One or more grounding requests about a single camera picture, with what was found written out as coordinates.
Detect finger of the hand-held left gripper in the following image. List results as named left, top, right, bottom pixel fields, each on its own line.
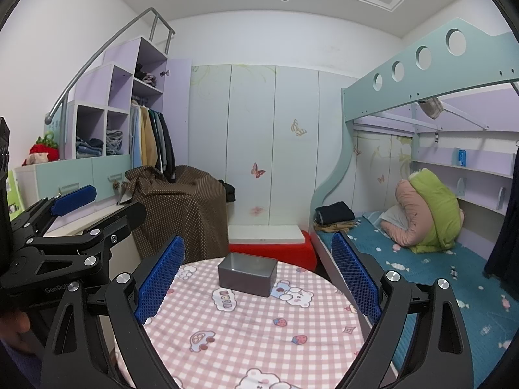
left=15, top=184, right=98, bottom=238
left=25, top=201, right=147, bottom=255

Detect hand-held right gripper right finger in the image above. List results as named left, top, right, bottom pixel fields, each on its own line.
left=330, top=233, right=475, bottom=389

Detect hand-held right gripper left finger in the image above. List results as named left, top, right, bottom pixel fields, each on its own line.
left=41, top=235, right=185, bottom=389

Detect grey rectangular storage box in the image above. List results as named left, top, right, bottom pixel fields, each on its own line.
left=218, top=252, right=279, bottom=297

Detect person's left forearm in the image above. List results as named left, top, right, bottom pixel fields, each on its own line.
left=0, top=339, right=43, bottom=389

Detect person's left hand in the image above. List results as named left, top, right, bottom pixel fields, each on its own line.
left=0, top=310, right=39, bottom=353

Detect pale teal drawer cabinet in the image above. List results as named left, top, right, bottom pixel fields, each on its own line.
left=12, top=154, right=135, bottom=236

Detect folded tan clothes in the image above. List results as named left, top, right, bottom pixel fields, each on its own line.
left=317, top=219, right=356, bottom=234

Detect red strawberry plush toy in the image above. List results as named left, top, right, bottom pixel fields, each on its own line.
left=22, top=132, right=61, bottom=167

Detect green card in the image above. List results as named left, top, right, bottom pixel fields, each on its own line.
left=7, top=170, right=22, bottom=216

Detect brown dotted cloth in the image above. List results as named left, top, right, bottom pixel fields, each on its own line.
left=124, top=165, right=228, bottom=262

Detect white pillow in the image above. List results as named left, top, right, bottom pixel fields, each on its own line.
left=372, top=205, right=410, bottom=239

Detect folded dark clothes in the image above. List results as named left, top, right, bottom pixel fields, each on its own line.
left=315, top=202, right=354, bottom=224

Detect red ottoman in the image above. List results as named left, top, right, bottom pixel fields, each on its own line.
left=229, top=240, right=317, bottom=270

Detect teal printed bed sheet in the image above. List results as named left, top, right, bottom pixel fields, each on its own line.
left=316, top=211, right=519, bottom=386

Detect row of hanging clothes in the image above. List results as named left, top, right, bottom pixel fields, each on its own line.
left=130, top=103, right=177, bottom=183

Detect pink and green quilt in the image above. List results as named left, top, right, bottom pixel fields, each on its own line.
left=395, top=170, right=464, bottom=254

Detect white board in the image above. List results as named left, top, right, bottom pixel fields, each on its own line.
left=229, top=225, right=304, bottom=244

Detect small black cloth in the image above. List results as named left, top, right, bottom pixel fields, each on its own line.
left=219, top=179, right=236, bottom=203

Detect purple stair cabinet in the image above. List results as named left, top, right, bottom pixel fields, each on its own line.
left=44, top=36, right=192, bottom=162

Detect clothes on cabinet shelf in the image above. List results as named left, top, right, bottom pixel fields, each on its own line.
left=135, top=63, right=158, bottom=87

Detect grey metal handrail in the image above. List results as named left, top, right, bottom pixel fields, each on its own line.
left=44, top=7, right=177, bottom=127

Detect white wardrobe with butterfly stickers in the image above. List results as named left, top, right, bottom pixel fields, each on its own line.
left=188, top=64, right=359, bottom=228

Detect dark hanging garment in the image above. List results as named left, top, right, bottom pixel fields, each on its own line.
left=484, top=205, right=519, bottom=292

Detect grey hanging bag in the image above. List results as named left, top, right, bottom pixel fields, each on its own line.
left=419, top=98, right=445, bottom=119

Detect pale teal bunk bed frame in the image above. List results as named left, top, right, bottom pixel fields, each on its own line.
left=310, top=17, right=519, bottom=389

